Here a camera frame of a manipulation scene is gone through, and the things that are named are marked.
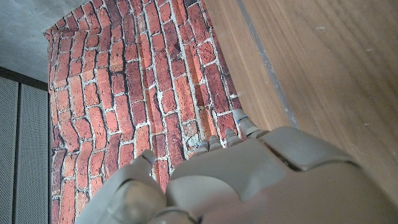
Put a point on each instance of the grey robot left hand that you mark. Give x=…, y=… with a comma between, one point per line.
x=248, y=186

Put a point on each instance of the red brick printed backdrop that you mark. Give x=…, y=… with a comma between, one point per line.
x=130, y=87

